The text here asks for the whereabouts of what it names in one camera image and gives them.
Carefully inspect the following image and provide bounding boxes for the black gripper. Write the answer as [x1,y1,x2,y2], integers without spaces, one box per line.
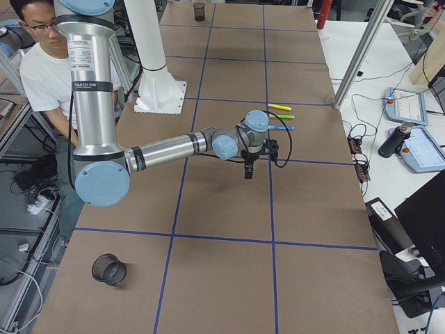
[241,145,265,179]

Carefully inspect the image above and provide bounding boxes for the blue marker pen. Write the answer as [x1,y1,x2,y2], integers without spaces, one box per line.
[268,125,295,131]

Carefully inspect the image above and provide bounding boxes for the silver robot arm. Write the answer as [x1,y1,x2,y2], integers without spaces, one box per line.
[54,1,277,207]

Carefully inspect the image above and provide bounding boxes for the green marker pen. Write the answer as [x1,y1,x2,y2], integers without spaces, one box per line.
[269,113,295,120]

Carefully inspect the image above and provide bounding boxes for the yellow marker pen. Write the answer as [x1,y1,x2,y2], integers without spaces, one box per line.
[267,103,292,111]

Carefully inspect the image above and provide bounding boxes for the orange black adapter box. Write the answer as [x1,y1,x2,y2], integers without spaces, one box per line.
[348,136,362,154]

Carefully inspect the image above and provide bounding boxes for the black water bottle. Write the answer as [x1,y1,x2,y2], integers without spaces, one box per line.
[378,121,414,158]

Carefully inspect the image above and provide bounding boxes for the upper teach pendant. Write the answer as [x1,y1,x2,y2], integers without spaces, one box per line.
[384,87,428,126]

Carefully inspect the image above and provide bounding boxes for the teach pendant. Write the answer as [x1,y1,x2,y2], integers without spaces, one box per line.
[384,87,428,126]
[397,125,444,173]

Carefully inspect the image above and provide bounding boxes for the far black mesh pen cup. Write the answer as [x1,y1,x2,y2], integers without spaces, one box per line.
[193,2,206,22]

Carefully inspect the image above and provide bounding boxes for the black mesh pen cup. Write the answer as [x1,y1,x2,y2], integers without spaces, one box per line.
[193,2,206,22]
[91,253,127,286]

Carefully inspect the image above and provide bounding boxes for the lower teach pendant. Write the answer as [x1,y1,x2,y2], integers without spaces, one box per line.
[397,125,444,173]

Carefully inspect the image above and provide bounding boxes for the near black mesh pen cup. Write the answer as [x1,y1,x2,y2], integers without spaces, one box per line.
[91,253,127,286]

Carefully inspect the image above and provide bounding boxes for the black computer monitor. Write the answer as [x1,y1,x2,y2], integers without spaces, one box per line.
[395,171,444,274]

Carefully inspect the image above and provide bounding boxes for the white power strip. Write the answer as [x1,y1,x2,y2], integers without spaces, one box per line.
[27,195,50,215]

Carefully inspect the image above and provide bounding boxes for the person in white t-shirt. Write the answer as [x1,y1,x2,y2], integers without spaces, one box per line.
[9,0,123,248]

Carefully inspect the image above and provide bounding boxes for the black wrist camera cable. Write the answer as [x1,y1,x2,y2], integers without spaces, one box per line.
[259,110,293,168]

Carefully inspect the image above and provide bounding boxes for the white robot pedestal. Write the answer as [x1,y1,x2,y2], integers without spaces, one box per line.
[124,1,187,115]

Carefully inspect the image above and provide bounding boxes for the aluminium frame post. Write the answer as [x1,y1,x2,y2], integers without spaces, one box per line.
[332,0,393,109]

